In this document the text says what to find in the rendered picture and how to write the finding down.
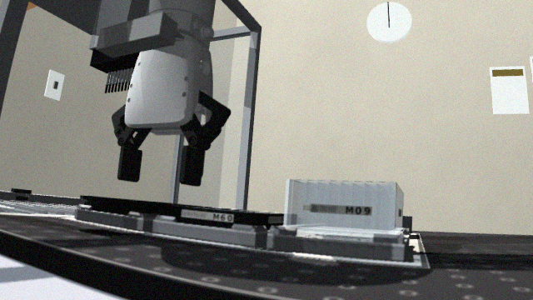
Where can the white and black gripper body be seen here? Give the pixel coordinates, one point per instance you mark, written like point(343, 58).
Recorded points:
point(164, 89)

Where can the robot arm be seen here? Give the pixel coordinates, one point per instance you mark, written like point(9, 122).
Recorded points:
point(158, 28)

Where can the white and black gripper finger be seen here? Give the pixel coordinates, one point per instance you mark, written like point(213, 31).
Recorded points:
point(200, 138)
point(130, 160)

